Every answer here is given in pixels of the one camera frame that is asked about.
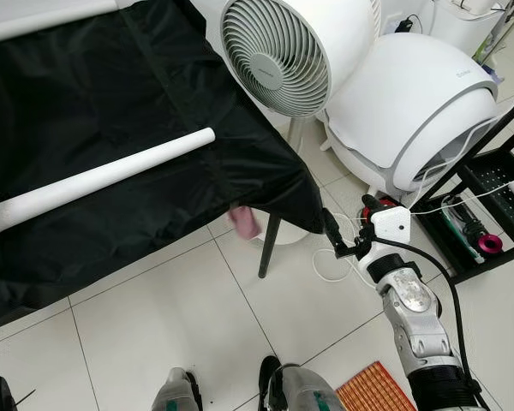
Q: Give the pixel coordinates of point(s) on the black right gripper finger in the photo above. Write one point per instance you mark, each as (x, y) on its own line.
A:
(332, 229)
(370, 202)

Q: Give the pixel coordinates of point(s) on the white tapered table leg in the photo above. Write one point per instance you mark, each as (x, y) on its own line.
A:
(111, 171)
(34, 30)

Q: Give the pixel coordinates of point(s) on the red round power strip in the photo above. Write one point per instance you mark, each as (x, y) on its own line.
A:
(384, 203)

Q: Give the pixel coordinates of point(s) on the pink soft item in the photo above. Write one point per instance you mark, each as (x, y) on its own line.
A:
(244, 223)

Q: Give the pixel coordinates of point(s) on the white domed litter box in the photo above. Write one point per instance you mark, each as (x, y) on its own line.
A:
(403, 94)

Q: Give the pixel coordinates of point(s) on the black metal storage cart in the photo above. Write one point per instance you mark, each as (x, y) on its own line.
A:
(488, 175)

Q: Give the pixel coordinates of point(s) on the grey pink hair dryer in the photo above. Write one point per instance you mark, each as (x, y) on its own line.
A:
(490, 242)

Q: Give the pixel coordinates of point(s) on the orange woven floor mat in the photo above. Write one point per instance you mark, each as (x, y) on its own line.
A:
(373, 394)

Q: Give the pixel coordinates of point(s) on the grey right robot foot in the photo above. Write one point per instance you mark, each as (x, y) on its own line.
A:
(304, 394)

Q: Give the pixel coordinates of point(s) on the grey robot foot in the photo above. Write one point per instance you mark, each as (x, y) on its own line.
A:
(176, 394)
(304, 394)

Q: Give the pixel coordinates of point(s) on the black power plug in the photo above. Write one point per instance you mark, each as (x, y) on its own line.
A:
(405, 27)

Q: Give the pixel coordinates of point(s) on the green packet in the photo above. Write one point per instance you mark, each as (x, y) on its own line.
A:
(494, 38)

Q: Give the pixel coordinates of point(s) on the white plastic bin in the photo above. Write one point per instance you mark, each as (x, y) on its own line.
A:
(463, 8)

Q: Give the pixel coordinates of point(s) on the grey left robot foot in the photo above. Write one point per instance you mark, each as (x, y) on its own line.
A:
(176, 394)

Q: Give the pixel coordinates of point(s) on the black table cloth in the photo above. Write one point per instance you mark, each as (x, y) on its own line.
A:
(111, 86)

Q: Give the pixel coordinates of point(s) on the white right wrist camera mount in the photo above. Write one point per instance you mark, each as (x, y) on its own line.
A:
(392, 227)

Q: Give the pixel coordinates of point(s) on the black table frame leg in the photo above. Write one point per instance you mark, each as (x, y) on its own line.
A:
(268, 248)

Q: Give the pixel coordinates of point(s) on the white pedestal fan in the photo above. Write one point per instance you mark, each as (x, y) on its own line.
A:
(325, 43)

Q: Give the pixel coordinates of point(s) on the white wall socket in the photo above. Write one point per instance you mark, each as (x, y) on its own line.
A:
(392, 21)

